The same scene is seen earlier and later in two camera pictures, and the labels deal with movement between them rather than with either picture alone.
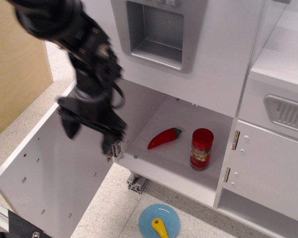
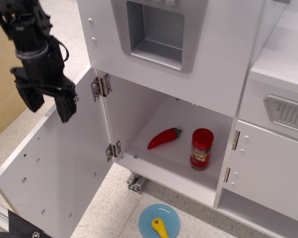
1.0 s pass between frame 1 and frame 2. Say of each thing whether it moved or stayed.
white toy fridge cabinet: stayed
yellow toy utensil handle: stayed
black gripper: moved
